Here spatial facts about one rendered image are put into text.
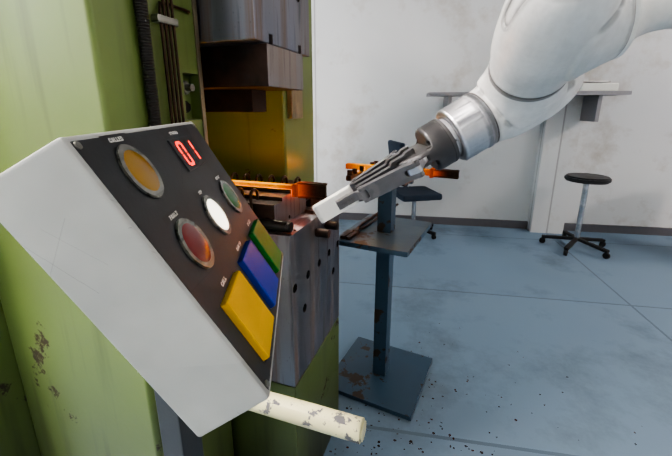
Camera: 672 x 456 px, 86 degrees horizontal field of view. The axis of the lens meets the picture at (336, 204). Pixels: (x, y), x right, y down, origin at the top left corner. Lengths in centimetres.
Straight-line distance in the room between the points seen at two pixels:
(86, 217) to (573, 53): 49
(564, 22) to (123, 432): 111
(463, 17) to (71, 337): 378
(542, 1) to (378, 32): 356
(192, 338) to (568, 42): 46
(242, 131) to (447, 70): 287
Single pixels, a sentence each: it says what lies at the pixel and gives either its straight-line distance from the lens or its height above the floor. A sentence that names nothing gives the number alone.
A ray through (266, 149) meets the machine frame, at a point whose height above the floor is 108.
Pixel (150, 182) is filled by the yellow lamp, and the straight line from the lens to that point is 38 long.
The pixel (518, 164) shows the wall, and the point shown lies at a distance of 413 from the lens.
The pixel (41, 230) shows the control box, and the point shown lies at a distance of 36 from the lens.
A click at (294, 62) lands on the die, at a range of 104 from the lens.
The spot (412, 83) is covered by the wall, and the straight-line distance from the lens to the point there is 392.
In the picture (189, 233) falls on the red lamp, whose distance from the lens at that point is 39.
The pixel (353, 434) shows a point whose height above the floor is 63.
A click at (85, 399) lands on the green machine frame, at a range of 113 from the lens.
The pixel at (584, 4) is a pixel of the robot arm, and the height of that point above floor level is 131.
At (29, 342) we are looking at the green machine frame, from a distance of 119.
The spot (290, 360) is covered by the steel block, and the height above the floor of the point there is 56.
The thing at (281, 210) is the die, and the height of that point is 96.
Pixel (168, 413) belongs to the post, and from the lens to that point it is 64.
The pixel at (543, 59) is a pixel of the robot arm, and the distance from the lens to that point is 49.
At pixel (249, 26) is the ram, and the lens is 89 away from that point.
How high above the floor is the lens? 122
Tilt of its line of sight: 15 degrees down
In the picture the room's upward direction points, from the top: straight up
